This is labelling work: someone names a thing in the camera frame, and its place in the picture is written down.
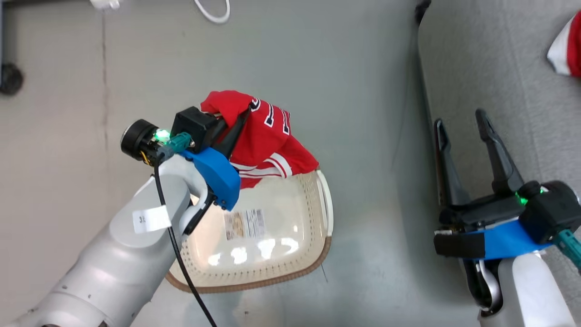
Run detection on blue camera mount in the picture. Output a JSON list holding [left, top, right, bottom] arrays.
[[179, 148, 241, 212], [468, 219, 554, 260]]

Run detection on white coiled cable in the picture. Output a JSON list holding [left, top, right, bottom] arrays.
[[194, 0, 231, 24]]

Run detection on teal right camera connector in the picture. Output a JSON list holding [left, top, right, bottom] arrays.
[[556, 229, 581, 271]]

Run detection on printed basket sticker label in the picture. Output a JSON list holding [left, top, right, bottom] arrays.
[[224, 208, 266, 241]]

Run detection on red and white garment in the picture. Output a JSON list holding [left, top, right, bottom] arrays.
[[547, 11, 581, 78]]

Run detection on black caster wheel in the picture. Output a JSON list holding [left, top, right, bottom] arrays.
[[0, 62, 24, 96]]

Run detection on teal camera connector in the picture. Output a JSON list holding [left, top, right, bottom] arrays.
[[556, 229, 581, 271], [166, 133, 192, 153]]

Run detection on blue right camera mount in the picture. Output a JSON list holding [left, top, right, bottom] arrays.
[[468, 219, 554, 260]]

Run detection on red jersey with lettering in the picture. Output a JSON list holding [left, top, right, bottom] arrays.
[[200, 90, 320, 189]]

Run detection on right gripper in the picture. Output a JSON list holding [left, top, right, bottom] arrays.
[[433, 108, 528, 315]]

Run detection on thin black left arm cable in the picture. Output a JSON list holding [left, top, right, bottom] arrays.
[[153, 154, 218, 327]]

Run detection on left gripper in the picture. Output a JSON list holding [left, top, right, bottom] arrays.
[[182, 108, 251, 235]]

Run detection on teal left camera connector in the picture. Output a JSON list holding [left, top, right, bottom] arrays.
[[166, 133, 192, 153]]

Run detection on blue left camera mount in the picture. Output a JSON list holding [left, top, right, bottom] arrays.
[[179, 148, 241, 212]]

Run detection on beige plastic laundry basket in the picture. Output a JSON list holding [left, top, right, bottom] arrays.
[[164, 169, 334, 293]]

